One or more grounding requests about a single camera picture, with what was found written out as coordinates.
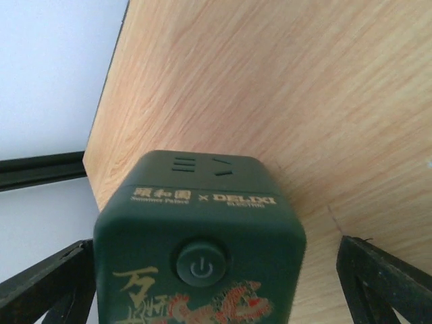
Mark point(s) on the black aluminium frame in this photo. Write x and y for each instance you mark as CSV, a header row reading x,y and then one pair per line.
x,y
55,56

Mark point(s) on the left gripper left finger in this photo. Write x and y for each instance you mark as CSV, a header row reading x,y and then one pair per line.
x,y
59,289

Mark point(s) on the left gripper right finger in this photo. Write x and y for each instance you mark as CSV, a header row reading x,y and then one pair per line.
x,y
377,285

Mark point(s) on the dark green cube socket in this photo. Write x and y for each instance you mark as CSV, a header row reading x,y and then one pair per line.
x,y
197,238

